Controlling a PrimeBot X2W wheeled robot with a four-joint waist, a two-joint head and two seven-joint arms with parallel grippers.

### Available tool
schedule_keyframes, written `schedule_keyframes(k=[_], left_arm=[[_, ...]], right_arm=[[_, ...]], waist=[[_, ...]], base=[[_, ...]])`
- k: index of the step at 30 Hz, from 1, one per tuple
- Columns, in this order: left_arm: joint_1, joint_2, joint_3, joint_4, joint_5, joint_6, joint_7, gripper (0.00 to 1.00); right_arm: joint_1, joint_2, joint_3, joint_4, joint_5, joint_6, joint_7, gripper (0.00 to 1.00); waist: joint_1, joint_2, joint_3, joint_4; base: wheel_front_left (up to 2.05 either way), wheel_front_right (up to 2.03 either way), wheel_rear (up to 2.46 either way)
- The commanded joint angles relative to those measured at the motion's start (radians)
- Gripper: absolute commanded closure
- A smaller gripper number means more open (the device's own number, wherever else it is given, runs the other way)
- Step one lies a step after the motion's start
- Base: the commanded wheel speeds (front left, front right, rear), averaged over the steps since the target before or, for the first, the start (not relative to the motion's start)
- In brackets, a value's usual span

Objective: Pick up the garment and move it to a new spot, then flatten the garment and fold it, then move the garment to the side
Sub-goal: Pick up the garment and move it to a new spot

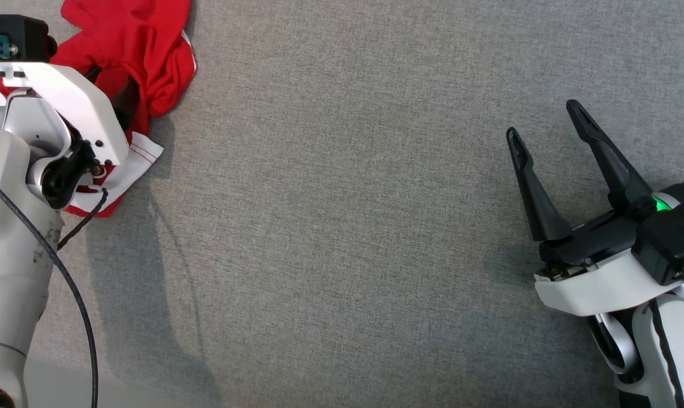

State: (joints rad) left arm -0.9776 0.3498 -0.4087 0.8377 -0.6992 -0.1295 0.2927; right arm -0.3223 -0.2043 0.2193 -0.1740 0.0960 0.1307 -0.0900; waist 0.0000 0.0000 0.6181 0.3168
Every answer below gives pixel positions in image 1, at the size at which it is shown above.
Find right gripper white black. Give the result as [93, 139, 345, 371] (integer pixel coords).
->
[506, 99, 684, 317]

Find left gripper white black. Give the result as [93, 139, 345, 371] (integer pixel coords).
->
[0, 59, 142, 167]

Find red shorts with white trim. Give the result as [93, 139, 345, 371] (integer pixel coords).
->
[0, 0, 198, 219]

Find black right camera cable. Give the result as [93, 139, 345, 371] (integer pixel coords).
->
[649, 260, 684, 408]

